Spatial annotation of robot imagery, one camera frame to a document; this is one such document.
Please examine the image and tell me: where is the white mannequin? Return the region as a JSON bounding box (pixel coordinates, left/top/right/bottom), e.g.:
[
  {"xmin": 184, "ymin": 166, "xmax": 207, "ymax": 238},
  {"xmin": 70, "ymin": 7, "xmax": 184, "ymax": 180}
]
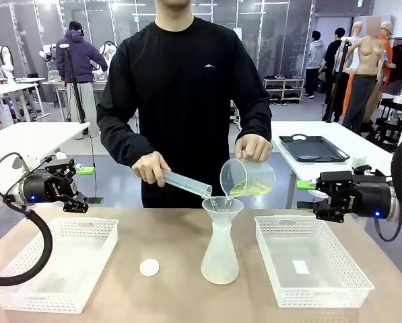
[{"xmin": 345, "ymin": 21, "xmax": 365, "ymax": 75}]

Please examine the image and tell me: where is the translucent plastic funnel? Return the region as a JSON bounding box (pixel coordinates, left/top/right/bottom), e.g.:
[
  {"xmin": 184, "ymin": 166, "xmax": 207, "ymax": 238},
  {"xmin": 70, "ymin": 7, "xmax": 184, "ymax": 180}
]
[{"xmin": 201, "ymin": 196, "xmax": 245, "ymax": 233}]

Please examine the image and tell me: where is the person's left forearm black sleeve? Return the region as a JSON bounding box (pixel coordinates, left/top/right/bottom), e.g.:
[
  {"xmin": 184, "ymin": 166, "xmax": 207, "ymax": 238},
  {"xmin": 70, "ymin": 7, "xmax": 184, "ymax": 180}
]
[{"xmin": 239, "ymin": 97, "xmax": 273, "ymax": 141}]

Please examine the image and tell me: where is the person's right hand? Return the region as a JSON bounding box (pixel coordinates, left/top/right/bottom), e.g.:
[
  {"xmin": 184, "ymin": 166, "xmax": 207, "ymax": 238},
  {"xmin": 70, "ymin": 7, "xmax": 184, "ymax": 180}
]
[{"xmin": 131, "ymin": 151, "xmax": 172, "ymax": 187}]

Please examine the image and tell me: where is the translucent conical flask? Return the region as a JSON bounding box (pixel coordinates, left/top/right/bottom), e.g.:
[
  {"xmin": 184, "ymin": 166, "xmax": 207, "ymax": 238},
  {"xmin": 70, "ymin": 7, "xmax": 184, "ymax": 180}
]
[{"xmin": 200, "ymin": 215, "xmax": 240, "ymax": 285}]

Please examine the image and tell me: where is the white side table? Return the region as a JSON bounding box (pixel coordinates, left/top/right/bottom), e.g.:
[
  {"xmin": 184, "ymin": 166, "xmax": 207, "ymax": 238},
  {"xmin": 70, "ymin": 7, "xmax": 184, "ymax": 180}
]
[
  {"xmin": 270, "ymin": 120, "xmax": 402, "ymax": 210},
  {"xmin": 0, "ymin": 121, "xmax": 92, "ymax": 163}
]

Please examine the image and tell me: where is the person in black sweater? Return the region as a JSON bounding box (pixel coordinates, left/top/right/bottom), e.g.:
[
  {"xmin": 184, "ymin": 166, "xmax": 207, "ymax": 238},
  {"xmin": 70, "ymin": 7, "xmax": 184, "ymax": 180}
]
[{"xmin": 96, "ymin": 0, "xmax": 273, "ymax": 209}]

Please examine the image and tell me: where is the wooden shoe rack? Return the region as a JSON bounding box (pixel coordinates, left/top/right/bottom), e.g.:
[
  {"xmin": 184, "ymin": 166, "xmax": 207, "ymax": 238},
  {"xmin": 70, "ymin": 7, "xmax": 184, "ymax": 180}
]
[{"xmin": 263, "ymin": 76, "xmax": 304, "ymax": 104}]

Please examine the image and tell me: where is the white perforated plastic basket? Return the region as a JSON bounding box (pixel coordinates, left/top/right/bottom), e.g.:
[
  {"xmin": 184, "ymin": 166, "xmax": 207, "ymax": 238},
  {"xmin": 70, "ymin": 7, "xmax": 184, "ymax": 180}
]
[
  {"xmin": 0, "ymin": 217, "xmax": 119, "ymax": 314},
  {"xmin": 254, "ymin": 215, "xmax": 375, "ymax": 309}
]

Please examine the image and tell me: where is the clear measuring cylinder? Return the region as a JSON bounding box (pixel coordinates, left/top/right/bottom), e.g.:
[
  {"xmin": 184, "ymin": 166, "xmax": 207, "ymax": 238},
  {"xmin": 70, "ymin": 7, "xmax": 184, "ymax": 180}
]
[{"xmin": 161, "ymin": 169, "xmax": 213, "ymax": 199}]

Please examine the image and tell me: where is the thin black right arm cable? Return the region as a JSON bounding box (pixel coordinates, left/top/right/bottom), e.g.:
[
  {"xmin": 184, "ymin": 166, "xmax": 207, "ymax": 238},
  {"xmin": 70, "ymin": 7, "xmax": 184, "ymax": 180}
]
[{"xmin": 373, "ymin": 208, "xmax": 402, "ymax": 243}]

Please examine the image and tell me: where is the person in black jacket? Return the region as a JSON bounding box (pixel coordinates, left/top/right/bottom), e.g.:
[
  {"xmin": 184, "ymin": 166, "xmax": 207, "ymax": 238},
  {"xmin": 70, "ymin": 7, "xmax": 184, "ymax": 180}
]
[{"xmin": 323, "ymin": 27, "xmax": 347, "ymax": 104}]

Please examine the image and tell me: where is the person in grey hoodie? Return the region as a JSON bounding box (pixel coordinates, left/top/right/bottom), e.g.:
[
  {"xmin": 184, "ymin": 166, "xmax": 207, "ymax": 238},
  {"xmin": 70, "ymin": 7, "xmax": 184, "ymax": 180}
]
[{"xmin": 304, "ymin": 30, "xmax": 327, "ymax": 99}]

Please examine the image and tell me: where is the person's right forearm black sleeve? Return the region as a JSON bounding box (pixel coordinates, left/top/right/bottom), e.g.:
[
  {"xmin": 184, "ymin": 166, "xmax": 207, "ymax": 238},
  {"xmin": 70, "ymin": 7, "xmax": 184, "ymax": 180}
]
[{"xmin": 99, "ymin": 124, "xmax": 156, "ymax": 168}]

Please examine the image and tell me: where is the black plastic tray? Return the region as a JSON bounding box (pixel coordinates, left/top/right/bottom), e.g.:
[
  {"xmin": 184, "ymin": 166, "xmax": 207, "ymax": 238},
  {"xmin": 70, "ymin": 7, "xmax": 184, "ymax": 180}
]
[{"xmin": 278, "ymin": 133, "xmax": 351, "ymax": 164}]

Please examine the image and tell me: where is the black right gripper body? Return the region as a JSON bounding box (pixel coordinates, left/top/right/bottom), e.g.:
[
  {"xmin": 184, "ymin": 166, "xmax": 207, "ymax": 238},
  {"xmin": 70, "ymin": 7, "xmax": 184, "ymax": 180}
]
[{"xmin": 325, "ymin": 182, "xmax": 395, "ymax": 220}]

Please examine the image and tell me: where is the thick black left arm hose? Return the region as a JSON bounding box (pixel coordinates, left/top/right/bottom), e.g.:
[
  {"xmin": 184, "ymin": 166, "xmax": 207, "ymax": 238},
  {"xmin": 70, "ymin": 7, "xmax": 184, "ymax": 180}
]
[{"xmin": 0, "ymin": 198, "xmax": 54, "ymax": 287}]

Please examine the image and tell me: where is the white round flask cap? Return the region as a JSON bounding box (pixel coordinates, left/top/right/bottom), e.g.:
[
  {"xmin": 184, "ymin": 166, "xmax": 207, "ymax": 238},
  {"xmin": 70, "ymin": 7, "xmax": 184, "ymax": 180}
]
[{"xmin": 139, "ymin": 258, "xmax": 160, "ymax": 277}]

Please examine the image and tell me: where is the beige bare mannequin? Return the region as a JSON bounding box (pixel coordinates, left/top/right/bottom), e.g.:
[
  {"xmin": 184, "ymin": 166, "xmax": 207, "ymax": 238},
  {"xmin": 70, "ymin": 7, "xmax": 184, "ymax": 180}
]
[{"xmin": 341, "ymin": 16, "xmax": 387, "ymax": 128}]

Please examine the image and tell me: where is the clear plastic measuring beaker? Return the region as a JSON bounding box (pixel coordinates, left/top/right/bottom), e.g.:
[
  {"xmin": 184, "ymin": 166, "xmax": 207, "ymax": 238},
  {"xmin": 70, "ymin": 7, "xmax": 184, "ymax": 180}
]
[{"xmin": 219, "ymin": 157, "xmax": 277, "ymax": 198}]

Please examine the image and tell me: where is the mannequin in orange clothes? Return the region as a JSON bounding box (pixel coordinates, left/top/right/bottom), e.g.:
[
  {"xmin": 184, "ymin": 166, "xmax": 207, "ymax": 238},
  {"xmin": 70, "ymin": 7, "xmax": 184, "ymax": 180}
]
[{"xmin": 341, "ymin": 21, "xmax": 397, "ymax": 117}]

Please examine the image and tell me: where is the black metal shelf cart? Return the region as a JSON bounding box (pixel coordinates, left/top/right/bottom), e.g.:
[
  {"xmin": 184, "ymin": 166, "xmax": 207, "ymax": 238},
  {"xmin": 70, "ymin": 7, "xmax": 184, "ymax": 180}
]
[{"xmin": 365, "ymin": 96, "xmax": 402, "ymax": 154}]

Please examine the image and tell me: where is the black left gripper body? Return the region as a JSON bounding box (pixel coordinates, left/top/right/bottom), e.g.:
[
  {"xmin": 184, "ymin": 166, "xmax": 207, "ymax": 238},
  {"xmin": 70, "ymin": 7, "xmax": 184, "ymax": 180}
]
[{"xmin": 22, "ymin": 164, "xmax": 75, "ymax": 205}]

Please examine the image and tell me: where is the person in purple hoodie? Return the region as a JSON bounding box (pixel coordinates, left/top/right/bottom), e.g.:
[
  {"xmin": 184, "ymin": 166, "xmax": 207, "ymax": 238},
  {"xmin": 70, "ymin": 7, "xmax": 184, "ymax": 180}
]
[{"xmin": 55, "ymin": 20, "xmax": 108, "ymax": 122}]

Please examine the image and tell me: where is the person's left hand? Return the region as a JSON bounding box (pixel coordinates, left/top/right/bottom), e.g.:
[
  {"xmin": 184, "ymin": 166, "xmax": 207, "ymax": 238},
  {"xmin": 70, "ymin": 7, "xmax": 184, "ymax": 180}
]
[{"xmin": 234, "ymin": 133, "xmax": 273, "ymax": 163}]

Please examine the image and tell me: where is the white workbench table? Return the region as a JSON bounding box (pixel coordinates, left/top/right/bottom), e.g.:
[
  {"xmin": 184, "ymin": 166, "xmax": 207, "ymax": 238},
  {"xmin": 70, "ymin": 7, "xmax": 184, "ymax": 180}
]
[{"xmin": 0, "ymin": 77, "xmax": 46, "ymax": 122}]

